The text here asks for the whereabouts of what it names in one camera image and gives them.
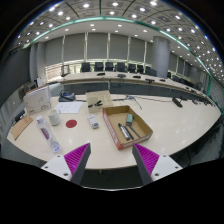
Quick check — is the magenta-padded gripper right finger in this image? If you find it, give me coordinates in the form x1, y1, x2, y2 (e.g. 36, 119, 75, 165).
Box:
131, 143, 184, 186

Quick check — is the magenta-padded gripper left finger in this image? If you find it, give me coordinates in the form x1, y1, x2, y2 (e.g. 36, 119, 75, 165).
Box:
40, 142, 92, 186

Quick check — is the clear plastic water bottle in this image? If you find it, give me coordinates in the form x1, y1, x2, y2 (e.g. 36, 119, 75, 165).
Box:
35, 114, 62, 154

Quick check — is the flat round red coaster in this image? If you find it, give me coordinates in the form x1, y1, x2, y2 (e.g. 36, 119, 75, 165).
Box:
65, 119, 78, 129

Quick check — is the black and silver marker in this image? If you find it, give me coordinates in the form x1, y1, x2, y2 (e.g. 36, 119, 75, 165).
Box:
117, 122, 131, 141

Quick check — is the white remote control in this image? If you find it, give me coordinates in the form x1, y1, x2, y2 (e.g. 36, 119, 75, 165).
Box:
87, 113, 100, 130

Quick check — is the open cardboard box red edge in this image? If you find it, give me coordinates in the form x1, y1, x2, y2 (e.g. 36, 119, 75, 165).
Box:
102, 105, 154, 151

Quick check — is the teal board eraser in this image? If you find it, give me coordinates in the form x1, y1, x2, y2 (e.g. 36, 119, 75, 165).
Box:
125, 113, 134, 126

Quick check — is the white ceramic mug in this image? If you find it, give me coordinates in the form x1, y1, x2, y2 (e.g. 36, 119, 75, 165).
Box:
47, 108, 63, 127

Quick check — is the white paper sheet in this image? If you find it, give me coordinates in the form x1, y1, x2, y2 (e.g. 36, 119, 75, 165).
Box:
54, 100, 84, 115

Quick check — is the thin gooseneck table microphone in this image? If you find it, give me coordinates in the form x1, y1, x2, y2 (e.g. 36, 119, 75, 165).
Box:
124, 94, 143, 110

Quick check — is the black desk phone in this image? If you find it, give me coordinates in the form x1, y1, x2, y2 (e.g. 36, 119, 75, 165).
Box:
58, 91, 77, 103

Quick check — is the brown paper envelope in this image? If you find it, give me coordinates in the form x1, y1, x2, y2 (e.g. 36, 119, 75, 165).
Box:
9, 114, 34, 141

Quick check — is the black flat device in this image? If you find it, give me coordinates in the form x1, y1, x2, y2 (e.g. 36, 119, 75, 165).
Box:
171, 97, 184, 108

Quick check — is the beige desk organizer box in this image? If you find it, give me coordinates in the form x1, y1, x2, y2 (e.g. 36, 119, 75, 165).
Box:
85, 90, 114, 114

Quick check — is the white printed carton box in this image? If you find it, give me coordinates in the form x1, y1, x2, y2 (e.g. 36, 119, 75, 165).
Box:
22, 84, 53, 116

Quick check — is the long curved conference desk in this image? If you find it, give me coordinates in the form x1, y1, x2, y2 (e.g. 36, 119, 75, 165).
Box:
46, 70, 214, 104

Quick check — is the row of black office chairs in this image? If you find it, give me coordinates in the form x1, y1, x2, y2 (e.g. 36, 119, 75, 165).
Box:
79, 61, 158, 77

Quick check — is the group of ceiling lights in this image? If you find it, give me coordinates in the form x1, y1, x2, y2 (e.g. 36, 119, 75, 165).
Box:
16, 0, 224, 78

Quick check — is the black box with cable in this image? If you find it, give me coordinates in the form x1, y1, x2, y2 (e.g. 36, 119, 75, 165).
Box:
13, 109, 26, 123

